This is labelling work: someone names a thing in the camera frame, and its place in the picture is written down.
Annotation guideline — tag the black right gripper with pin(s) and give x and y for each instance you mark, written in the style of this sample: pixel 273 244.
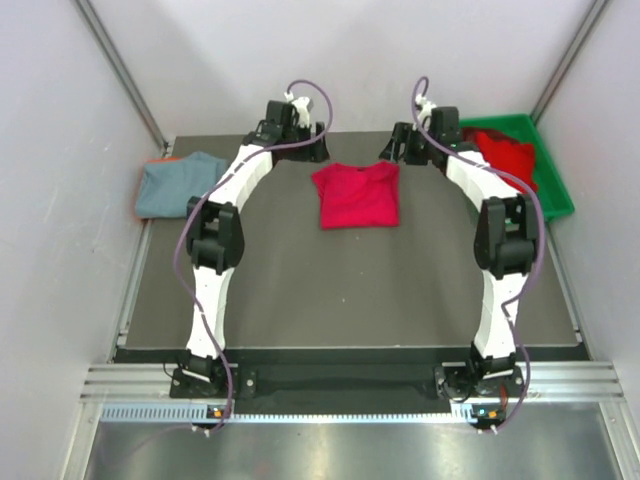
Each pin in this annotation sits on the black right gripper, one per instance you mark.
pixel 403 134

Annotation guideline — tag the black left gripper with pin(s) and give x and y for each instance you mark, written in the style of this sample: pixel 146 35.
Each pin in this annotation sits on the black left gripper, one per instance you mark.
pixel 313 151

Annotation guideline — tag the crimson red t-shirt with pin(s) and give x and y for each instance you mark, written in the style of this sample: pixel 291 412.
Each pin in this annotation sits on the crimson red t-shirt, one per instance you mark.
pixel 358 197

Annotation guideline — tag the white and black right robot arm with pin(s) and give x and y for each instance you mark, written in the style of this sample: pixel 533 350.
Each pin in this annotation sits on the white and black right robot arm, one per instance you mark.
pixel 509 239

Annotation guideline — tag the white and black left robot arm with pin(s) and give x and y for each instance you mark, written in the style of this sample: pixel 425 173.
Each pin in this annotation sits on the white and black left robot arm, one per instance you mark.
pixel 214 238

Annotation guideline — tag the dark maroon t-shirt in bin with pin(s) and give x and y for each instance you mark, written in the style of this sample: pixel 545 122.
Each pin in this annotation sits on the dark maroon t-shirt in bin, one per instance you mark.
pixel 473 134

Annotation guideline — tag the bright red t-shirt in bin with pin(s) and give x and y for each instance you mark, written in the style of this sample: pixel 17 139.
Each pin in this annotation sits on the bright red t-shirt in bin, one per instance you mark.
pixel 517 160

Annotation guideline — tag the folded blue-grey t-shirt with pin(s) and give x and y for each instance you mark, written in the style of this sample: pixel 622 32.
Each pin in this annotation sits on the folded blue-grey t-shirt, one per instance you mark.
pixel 201 171

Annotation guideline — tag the green plastic bin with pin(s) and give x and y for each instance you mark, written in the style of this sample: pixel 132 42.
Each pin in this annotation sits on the green plastic bin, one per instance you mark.
pixel 553 194

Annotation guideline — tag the folded orange t-shirt under blue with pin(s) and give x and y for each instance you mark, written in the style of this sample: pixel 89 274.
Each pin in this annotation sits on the folded orange t-shirt under blue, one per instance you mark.
pixel 159 194

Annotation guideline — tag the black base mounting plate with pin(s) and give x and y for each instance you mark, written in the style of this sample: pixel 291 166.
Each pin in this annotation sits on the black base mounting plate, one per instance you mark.
pixel 453 384

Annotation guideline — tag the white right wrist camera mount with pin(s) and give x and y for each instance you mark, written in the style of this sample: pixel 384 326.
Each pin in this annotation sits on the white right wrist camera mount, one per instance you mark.
pixel 422 108

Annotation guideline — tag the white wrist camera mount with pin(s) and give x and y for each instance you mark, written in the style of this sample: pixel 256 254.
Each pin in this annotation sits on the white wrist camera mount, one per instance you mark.
pixel 422 108
pixel 303 106

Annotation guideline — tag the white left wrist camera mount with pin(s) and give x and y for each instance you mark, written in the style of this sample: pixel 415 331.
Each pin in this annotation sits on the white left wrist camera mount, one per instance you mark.
pixel 303 106

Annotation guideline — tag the left aluminium corner post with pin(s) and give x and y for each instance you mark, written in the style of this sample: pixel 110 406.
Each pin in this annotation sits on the left aluminium corner post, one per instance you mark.
pixel 107 46

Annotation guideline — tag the aluminium corner post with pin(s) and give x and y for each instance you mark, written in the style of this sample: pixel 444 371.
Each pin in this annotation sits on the aluminium corner post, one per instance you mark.
pixel 588 24
pixel 107 46

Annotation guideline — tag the right aluminium corner post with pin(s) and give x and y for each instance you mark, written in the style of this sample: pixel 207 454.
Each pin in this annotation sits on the right aluminium corner post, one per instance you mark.
pixel 588 24

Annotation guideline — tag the aluminium front frame rail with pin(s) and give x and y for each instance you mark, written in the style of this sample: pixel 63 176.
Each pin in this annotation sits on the aluminium front frame rail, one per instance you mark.
pixel 575 381

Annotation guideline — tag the slotted grey cable duct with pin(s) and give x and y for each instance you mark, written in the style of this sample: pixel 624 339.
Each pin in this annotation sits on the slotted grey cable duct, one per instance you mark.
pixel 209 415

